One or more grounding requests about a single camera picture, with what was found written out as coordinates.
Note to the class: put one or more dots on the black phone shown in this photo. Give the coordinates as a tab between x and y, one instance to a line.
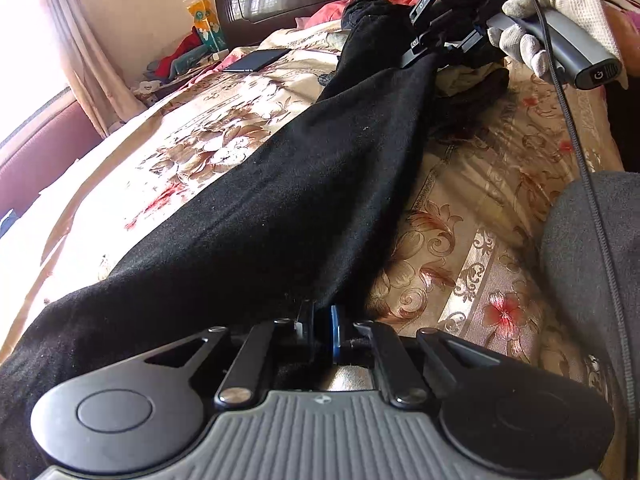
255	60

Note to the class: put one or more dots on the beige curtain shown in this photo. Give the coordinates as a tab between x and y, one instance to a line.
85	35

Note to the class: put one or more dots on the window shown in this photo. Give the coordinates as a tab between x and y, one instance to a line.
20	35

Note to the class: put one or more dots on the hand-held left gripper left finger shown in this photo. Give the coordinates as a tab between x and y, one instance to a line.
307	332

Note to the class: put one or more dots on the beige floral bed cover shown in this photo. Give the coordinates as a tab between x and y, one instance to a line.
500	185

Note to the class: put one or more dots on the pile of clothes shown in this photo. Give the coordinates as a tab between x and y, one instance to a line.
180	57

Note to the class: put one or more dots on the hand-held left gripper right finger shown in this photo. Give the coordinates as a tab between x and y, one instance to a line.
336	335

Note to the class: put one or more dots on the person's grey clothing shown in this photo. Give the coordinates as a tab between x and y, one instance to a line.
585	285

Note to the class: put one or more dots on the yellow-green tissue pack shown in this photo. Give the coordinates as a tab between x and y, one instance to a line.
207	22

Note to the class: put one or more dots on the dark garment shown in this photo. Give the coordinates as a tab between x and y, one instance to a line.
480	85

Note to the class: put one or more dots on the black pants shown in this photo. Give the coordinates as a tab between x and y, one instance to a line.
250	220

